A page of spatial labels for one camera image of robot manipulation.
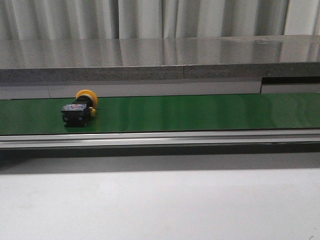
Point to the grey stone counter ledge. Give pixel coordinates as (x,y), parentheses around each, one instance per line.
(49,69)

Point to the white pleated curtain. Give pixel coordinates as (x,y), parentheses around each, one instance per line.
(155,19)

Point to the yellow push button switch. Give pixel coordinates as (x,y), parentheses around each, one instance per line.
(79,112)

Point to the aluminium conveyor frame rail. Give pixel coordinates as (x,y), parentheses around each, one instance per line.
(174,138)

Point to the green conveyor belt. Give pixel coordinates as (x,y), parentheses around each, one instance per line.
(166,113)

